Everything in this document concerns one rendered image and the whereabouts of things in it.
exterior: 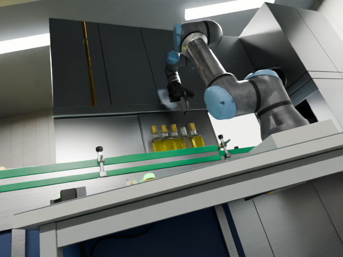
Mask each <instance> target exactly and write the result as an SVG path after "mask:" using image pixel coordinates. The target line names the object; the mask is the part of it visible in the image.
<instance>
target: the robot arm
mask: <svg viewBox="0 0 343 257"><path fill-rule="evenodd" d="M222 37H223V32H222V29H221V27H220V26H219V25H218V24H217V23H216V22H214V21H212V20H203V21H195V22H188V23H181V24H177V25H175V27H174V47H175V51H170V52H169V53H168V54H167V58H166V64H165V65H164V71H165V74H166V77H167V80H168V85H167V89H168V92H169V95H168V97H169V100H170V102H177V101H178V103H177V105H178V106H177V107H175V110H176V111H180V112H182V113H183V115H185V113H186V112H185V108H184V105H185V106H186V109H187V110H188V109H189V103H188V97H190V98H193V97H194V95H195V91H192V90H190V89H188V88H185V87H183V86H181V83H180V79H179V76H178V72H177V70H178V67H180V66H186V65H192V64H194V66H195V68H196V69H197V71H198V73H199V74H200V76H201V78H202V79H203V81H204V83H205V85H206V91H205V94H204V101H205V104H206V108H207V110H208V112H209V114H210V115H211V116H212V117H213V118H215V119H217V120H224V119H232V118H234V117H239V116H243V115H248V114H253V113H256V115H257V117H258V120H259V123H260V137H261V141H263V140H265V139H266V138H267V137H269V136H270V135H271V134H275V133H279V132H282V131H286V130H290V129H294V128H297V127H301V126H305V125H308V124H309V122H308V120H307V119H305V118H304V117H303V116H302V115H301V114H300V113H299V112H298V111H297V110H296V109H295V108H294V106H293V104H292V102H291V100H290V98H289V96H288V94H287V92H286V90H285V88H284V86H283V84H282V81H281V79H280V78H279V77H278V75H277V74H276V73H275V72H274V71H272V70H267V69H266V70H259V71H256V72H255V73H251V74H249V75H248V76H247V77H246V78H245V79H244V80H243V81H238V80H237V78H236V77H235V76H234V75H233V74H231V73H226V71H225V70H224V68H223V67H222V66H221V64H220V63H219V61H218V60H217V58H216V57H215V55H214V54H213V53H212V51H211V49H213V48H215V47H217V46H218V45H219V44H220V42H221V40H222ZM178 52H182V54H179V53H178Z"/></svg>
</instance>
